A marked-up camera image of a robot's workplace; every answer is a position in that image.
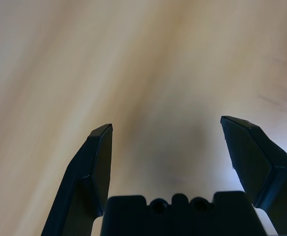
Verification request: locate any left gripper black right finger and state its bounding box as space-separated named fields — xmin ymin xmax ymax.
xmin=220 ymin=116 xmax=287 ymax=236

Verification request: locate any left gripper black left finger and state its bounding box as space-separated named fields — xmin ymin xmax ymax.
xmin=40 ymin=123 xmax=114 ymax=236

